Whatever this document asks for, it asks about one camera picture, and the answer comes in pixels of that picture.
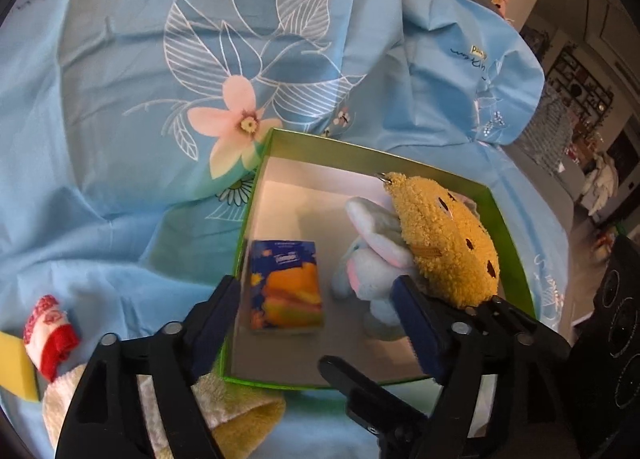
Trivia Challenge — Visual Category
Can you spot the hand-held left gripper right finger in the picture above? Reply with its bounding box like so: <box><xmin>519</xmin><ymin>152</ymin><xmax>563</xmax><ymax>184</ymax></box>
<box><xmin>391</xmin><ymin>276</ymin><xmax>583</xmax><ymax>459</ymax></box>

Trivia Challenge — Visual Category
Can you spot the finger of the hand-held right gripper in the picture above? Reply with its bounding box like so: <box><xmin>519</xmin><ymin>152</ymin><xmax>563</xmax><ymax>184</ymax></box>
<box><xmin>318</xmin><ymin>355</ymin><xmax>436</xmax><ymax>459</ymax></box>

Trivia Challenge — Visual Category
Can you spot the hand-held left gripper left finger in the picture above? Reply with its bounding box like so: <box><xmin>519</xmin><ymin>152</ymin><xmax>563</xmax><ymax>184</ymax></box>
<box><xmin>54</xmin><ymin>275</ymin><xmax>242</xmax><ymax>459</ymax></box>

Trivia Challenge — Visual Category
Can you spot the light blue plush toy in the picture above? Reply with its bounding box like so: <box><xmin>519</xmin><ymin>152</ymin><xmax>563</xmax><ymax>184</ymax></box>
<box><xmin>330</xmin><ymin>196</ymin><xmax>426</xmax><ymax>340</ymax></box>

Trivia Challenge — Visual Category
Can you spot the blue and orange tissue pack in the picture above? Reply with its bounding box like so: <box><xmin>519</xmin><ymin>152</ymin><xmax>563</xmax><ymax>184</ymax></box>
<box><xmin>248</xmin><ymin>239</ymin><xmax>325</xmax><ymax>335</ymax></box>

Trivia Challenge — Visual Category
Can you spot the yellow cookie plush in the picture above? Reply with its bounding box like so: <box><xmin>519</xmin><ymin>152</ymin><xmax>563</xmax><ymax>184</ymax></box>
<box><xmin>382</xmin><ymin>172</ymin><xmax>501</xmax><ymax>310</ymax></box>

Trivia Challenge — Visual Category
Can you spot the cream towel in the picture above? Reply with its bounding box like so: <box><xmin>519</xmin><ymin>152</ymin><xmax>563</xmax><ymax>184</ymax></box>
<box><xmin>42</xmin><ymin>364</ymin><xmax>287</xmax><ymax>459</ymax></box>

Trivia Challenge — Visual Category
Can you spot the green cardboard box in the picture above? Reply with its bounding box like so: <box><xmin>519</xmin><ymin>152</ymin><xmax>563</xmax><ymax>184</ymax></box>
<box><xmin>222</xmin><ymin>128</ymin><xmax>537</xmax><ymax>390</ymax></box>

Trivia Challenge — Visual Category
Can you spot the yellow sponge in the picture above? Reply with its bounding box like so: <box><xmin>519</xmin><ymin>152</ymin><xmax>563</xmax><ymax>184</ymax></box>
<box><xmin>0</xmin><ymin>330</ymin><xmax>42</xmax><ymax>401</ymax></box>

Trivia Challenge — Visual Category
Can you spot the white cloth heap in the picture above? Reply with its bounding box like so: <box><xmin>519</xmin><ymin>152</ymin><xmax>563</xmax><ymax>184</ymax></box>
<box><xmin>582</xmin><ymin>152</ymin><xmax>621</xmax><ymax>220</ymax></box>

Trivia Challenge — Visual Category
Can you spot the red and white sock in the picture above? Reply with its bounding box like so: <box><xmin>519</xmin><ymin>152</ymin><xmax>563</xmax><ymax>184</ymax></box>
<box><xmin>22</xmin><ymin>294</ymin><xmax>81</xmax><ymax>382</ymax></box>

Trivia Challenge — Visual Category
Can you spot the light blue floral bedsheet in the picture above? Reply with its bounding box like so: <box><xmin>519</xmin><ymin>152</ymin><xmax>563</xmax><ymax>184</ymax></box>
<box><xmin>0</xmin><ymin>0</ymin><xmax>573</xmax><ymax>459</ymax></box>

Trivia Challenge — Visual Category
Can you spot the grey textured cushion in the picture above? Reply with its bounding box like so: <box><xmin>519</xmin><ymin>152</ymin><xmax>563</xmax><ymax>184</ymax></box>
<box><xmin>520</xmin><ymin>89</ymin><xmax>571</xmax><ymax>175</ymax></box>

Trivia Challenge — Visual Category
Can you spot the dark wall shelf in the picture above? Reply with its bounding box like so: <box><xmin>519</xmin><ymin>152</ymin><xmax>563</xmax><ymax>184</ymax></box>
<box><xmin>547</xmin><ymin>42</ymin><xmax>616</xmax><ymax>115</ymax></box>

